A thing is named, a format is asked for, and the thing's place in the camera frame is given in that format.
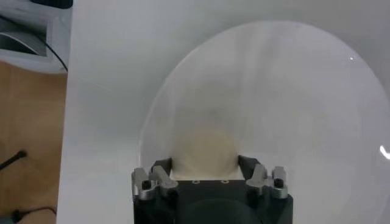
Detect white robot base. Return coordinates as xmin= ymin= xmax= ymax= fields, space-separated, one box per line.
xmin=0 ymin=0 xmax=74 ymax=75

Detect white round plate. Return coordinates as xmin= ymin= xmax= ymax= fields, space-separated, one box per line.
xmin=138 ymin=19 xmax=390 ymax=224

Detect black floor cable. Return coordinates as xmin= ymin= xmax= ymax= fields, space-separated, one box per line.
xmin=0 ymin=150 xmax=28 ymax=171
xmin=10 ymin=206 xmax=58 ymax=223

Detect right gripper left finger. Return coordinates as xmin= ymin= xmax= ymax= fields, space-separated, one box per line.
xmin=131 ymin=157 xmax=179 ymax=200

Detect white steamed baozi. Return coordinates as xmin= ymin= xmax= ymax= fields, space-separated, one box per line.
xmin=170 ymin=126 xmax=241 ymax=181

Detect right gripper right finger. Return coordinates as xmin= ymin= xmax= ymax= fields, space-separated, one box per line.
xmin=237 ymin=154 xmax=289 ymax=199

